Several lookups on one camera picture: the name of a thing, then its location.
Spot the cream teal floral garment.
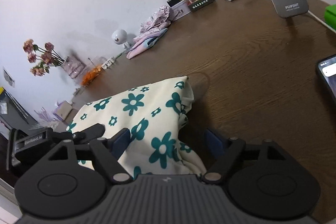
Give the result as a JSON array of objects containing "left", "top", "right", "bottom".
[{"left": 67, "top": 76, "right": 206, "bottom": 178}]

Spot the purple tissue box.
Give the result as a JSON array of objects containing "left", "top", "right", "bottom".
[{"left": 52, "top": 101, "right": 72, "bottom": 121}]

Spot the clear box of oranges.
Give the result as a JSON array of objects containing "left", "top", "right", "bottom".
[{"left": 80, "top": 56, "right": 106, "bottom": 86}]

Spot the white small power strip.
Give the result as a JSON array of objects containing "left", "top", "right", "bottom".
[{"left": 101, "top": 57, "right": 116, "bottom": 70}]

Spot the pink knitted vase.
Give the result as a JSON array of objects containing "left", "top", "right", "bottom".
[{"left": 61, "top": 55, "right": 85, "bottom": 80}]

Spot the pink flower bouquet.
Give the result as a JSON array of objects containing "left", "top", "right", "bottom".
[{"left": 23, "top": 39, "right": 65, "bottom": 77}]

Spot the white round robot toy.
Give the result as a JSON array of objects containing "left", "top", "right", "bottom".
[{"left": 111, "top": 29, "right": 134, "bottom": 53}]

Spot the pink blue folded garment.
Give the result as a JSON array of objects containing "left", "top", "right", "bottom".
[{"left": 126, "top": 28, "right": 168, "bottom": 60}]

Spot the pink floral folded garment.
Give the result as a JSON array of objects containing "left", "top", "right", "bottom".
[{"left": 139, "top": 6, "right": 174, "bottom": 35}]

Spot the black smartphone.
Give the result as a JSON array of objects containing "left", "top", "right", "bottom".
[{"left": 315, "top": 55, "right": 336, "bottom": 102}]

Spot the black charger block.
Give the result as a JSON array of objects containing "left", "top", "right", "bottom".
[{"left": 166, "top": 0, "right": 182, "bottom": 7}]

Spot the white tin box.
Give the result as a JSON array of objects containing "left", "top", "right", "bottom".
[{"left": 169, "top": 0, "right": 191, "bottom": 22}]

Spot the green plastic object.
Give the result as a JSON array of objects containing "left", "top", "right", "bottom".
[{"left": 324, "top": 4, "right": 336, "bottom": 30}]

